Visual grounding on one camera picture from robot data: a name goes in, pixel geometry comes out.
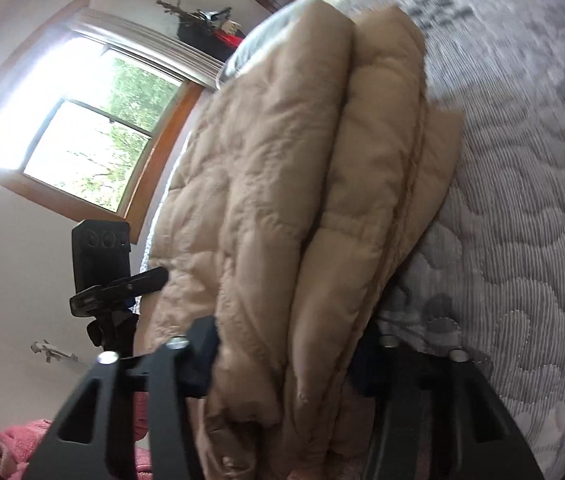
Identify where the person's pink fleece clothing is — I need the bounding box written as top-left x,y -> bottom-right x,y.
0,395 -> 156,480

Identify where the tan quilted jacket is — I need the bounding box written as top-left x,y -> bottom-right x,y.
132,0 -> 466,480

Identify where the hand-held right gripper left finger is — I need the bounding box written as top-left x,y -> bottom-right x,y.
27,316 -> 220,480

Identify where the wooden framed window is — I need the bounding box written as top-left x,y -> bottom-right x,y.
0,0 -> 216,246

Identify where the grey pillow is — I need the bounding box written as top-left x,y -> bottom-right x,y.
217,10 -> 283,92

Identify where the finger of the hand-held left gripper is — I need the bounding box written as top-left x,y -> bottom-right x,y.
129,266 -> 170,295

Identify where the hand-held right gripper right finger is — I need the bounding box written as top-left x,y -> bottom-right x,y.
347,320 -> 546,480

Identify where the grey and cream quilted bedspread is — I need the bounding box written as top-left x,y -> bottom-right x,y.
142,0 -> 565,480

